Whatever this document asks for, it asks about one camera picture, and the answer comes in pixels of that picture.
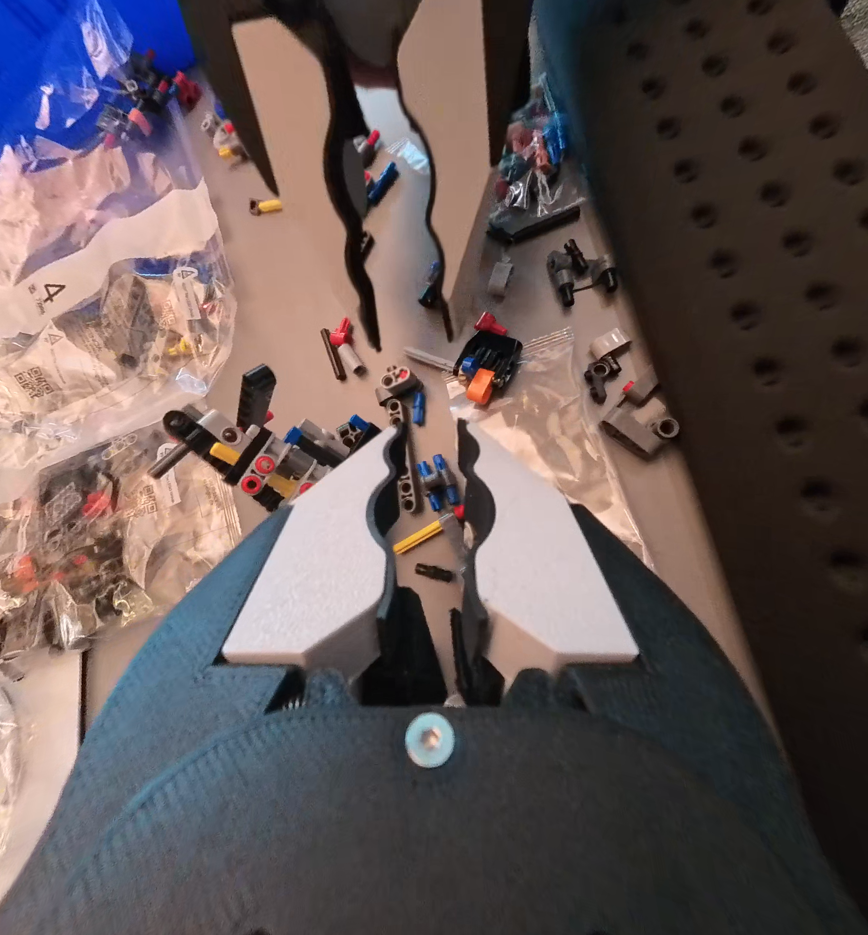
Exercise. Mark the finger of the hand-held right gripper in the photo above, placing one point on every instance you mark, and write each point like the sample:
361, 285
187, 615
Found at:
456, 109
280, 87

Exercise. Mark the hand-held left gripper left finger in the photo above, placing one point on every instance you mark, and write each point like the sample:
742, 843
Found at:
309, 584

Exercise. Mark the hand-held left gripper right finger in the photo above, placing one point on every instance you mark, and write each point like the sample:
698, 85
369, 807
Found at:
550, 584

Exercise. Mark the dark grey holed lego beam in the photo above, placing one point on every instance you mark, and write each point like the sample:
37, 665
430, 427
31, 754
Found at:
410, 489

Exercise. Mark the black orange lego assembly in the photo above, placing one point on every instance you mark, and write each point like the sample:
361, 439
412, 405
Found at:
255, 398

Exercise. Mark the small lego subassembly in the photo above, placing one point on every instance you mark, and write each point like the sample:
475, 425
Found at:
492, 358

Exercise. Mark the grey lego axle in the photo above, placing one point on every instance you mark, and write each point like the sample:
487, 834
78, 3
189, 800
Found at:
426, 356

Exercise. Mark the blue and red lego pins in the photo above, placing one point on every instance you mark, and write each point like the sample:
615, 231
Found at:
382, 182

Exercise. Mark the small black lego pin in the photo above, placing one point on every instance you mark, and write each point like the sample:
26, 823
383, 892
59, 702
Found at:
434, 572

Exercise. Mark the yellow lego axle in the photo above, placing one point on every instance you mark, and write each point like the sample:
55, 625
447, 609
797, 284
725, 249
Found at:
419, 539

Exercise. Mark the small grey lego brick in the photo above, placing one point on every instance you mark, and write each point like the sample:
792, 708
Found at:
501, 277

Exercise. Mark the grey black lego connectors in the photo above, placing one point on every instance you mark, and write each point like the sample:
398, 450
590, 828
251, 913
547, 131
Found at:
638, 427

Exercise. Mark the brown blue lego pin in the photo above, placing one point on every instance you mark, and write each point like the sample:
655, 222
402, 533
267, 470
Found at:
430, 288

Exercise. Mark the black lego pins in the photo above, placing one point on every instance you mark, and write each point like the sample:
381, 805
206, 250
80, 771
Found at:
565, 267

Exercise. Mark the red lego connector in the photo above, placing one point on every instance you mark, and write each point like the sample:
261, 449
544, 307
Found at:
488, 323

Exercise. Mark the grey round-hole lego connector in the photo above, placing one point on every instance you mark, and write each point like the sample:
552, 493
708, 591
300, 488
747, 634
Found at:
397, 381

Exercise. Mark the short dark lego axle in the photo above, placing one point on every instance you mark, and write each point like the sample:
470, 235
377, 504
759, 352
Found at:
334, 358

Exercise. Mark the small clear packet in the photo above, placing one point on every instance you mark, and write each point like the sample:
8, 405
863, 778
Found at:
408, 155

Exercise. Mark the small bag red blue parts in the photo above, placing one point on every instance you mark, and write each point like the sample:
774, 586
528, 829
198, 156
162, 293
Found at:
529, 161

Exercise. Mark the yellow axle black tip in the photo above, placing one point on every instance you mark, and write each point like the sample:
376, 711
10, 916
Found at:
269, 205

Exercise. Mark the empty clear zip bag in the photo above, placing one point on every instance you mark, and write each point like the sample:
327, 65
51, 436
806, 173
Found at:
550, 438

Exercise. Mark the blue plastic bin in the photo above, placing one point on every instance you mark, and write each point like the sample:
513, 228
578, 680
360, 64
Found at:
10, 58

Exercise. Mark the crumpled clear plastic bag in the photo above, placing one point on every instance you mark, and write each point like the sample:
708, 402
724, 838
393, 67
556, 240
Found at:
54, 175

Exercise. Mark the red pin white bush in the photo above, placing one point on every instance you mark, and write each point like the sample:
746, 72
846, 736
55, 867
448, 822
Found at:
353, 358

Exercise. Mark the clear bag black orange parts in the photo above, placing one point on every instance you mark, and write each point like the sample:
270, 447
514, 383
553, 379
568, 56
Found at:
76, 584

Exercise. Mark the clear bag white strip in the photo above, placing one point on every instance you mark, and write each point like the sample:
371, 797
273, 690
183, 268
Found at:
76, 292

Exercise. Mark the black perforated panel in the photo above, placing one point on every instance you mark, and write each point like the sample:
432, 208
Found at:
733, 292

